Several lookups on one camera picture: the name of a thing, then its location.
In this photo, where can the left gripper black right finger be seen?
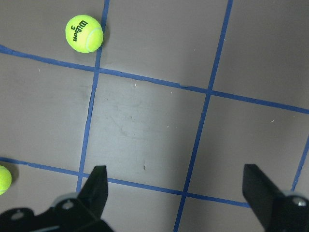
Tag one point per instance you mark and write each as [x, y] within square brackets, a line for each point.
[276, 210]

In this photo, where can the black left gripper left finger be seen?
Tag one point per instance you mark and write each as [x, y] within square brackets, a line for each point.
[69, 213]

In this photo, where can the tennis ball centre right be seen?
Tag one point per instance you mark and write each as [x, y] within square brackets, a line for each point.
[5, 179]

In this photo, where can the tennis ball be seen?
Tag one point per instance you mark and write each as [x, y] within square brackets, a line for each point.
[5, 179]
[84, 34]

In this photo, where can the tennis ball centre left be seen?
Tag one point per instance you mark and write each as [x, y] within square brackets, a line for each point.
[84, 34]

